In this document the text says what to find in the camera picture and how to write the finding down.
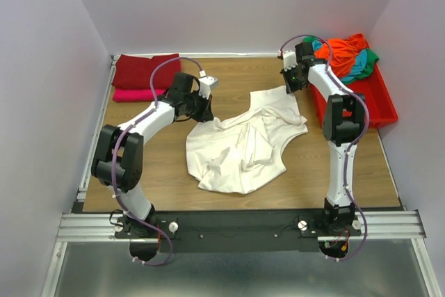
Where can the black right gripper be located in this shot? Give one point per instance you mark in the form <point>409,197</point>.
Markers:
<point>289,87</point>

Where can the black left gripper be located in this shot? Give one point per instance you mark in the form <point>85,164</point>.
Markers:
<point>206,114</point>

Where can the white t-shirt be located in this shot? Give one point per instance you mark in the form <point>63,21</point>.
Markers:
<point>244,153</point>

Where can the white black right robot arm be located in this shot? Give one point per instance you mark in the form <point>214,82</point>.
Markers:
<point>346,120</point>

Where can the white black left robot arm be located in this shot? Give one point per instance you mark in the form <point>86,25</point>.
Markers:
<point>118,157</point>

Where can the orange t-shirt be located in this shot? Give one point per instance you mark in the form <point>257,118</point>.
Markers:
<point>342,57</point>

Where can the teal t-shirt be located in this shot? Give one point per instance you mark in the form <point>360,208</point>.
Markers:
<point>359,64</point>

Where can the dark red folded t-shirt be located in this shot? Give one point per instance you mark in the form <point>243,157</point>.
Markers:
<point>134,73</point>

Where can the pink folded t-shirt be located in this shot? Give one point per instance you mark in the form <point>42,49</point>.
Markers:
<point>145,95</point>

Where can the green t-shirt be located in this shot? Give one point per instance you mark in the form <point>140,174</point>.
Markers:
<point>352,59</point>

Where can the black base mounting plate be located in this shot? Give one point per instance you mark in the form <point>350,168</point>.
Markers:
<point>187,243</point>

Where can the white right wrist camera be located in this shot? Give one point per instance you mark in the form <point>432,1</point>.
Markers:
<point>289,60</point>

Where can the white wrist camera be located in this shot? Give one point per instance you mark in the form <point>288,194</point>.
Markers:
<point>206,85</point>
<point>289,60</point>

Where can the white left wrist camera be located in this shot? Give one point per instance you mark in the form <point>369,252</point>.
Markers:
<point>206,85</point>

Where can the aluminium left side rail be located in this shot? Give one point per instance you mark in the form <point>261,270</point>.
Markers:
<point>85,178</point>

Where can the aluminium frame rail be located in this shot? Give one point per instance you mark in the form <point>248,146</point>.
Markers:
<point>375,225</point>

